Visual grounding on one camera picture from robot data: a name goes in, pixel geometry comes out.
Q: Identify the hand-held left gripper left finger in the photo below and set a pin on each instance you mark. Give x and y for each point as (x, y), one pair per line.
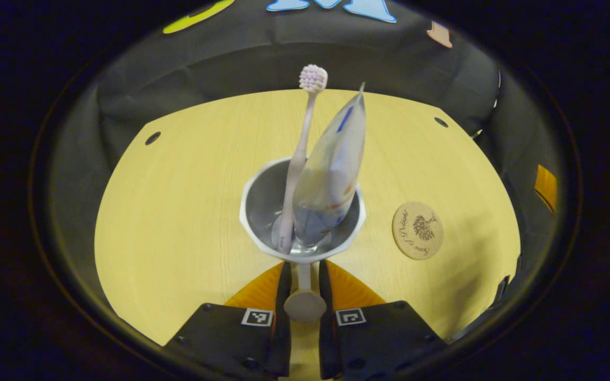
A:
(225, 338)

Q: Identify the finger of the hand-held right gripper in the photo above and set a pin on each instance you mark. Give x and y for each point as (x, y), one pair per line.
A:
(546, 188)

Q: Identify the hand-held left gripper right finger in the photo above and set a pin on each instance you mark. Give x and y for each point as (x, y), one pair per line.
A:
(384, 338)

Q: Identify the round wooden coaster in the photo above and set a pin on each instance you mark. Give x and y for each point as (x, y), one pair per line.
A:
(418, 230)

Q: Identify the white toothpaste tube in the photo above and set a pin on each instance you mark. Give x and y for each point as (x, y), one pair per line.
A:
(331, 174)

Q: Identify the pale pink toothbrush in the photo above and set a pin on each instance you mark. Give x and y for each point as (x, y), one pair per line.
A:
(298, 153)

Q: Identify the light wooden desktop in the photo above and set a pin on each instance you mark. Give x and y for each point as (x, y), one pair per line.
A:
(178, 211)

